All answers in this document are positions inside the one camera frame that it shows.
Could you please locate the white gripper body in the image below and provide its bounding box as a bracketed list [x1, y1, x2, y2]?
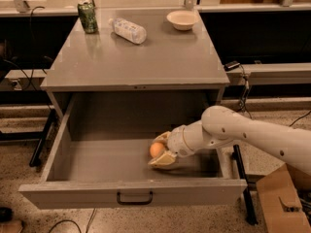
[166, 125, 191, 157]

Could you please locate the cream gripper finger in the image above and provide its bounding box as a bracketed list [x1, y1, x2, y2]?
[148, 150, 177, 168]
[153, 131, 171, 145]

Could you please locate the orange fruit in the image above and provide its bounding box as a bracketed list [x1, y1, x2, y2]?
[150, 142, 164, 157]

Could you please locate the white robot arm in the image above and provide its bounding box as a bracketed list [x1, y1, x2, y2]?
[149, 106, 311, 175]

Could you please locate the grey open drawer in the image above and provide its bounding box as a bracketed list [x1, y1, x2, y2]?
[19, 91, 247, 209]

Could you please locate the grey cabinet counter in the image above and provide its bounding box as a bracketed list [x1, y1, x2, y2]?
[41, 8, 229, 115]

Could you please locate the black power adapter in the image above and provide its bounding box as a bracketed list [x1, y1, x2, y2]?
[224, 61, 240, 72]

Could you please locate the black table leg right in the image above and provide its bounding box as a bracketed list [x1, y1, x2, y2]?
[231, 144, 259, 227]

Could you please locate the black table leg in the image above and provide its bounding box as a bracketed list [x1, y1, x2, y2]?
[0, 109, 56, 167]
[231, 144, 259, 227]

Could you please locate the clear plastic water bottle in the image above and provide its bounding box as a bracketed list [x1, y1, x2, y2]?
[109, 17, 147, 45]

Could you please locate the brown cardboard box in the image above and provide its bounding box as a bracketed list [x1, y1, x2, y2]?
[256, 164, 311, 233]

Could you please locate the white paper bowl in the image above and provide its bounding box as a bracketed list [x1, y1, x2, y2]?
[166, 11, 199, 31]

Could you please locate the black table leg left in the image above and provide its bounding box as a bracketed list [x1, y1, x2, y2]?
[0, 109, 56, 167]

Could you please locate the green soda can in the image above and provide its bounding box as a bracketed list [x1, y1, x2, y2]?
[77, 0, 98, 34]

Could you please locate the black drawer handle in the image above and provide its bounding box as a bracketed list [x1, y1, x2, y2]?
[117, 191, 154, 206]

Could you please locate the black cable right floor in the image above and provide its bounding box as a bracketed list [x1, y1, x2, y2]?
[234, 65, 311, 128]

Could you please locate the black cable floor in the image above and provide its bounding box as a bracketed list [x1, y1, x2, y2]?
[234, 65, 311, 128]
[48, 208, 98, 233]

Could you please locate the black cable bottom floor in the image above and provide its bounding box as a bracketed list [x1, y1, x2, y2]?
[48, 208, 98, 233]

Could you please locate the black cable left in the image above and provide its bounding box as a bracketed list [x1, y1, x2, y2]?
[0, 5, 54, 112]

